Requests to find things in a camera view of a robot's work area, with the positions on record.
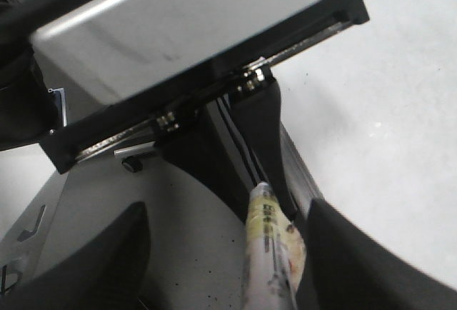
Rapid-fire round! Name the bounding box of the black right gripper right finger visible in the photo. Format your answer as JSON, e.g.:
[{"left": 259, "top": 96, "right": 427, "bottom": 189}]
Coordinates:
[{"left": 296, "top": 199, "right": 456, "bottom": 309}]

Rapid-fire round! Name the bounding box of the grey and black left gripper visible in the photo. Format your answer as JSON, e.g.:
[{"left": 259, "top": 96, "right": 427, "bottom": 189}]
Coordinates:
[{"left": 31, "top": 0, "right": 369, "bottom": 173}]

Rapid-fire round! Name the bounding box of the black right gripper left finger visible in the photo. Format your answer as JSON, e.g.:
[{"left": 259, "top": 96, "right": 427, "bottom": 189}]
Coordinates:
[{"left": 1, "top": 202, "right": 150, "bottom": 309}]

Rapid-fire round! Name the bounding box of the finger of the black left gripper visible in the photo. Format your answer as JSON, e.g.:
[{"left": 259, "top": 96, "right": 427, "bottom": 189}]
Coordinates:
[
  {"left": 155, "top": 106, "right": 249, "bottom": 222},
  {"left": 229, "top": 66, "right": 298, "bottom": 219}
]

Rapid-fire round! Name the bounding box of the white taped whiteboard marker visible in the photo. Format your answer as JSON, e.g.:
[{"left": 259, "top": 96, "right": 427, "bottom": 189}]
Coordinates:
[{"left": 241, "top": 181, "right": 306, "bottom": 309}]

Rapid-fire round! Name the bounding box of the white whiteboard with metal frame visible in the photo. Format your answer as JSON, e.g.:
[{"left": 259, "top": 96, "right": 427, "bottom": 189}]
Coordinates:
[{"left": 1, "top": 0, "right": 456, "bottom": 309}]

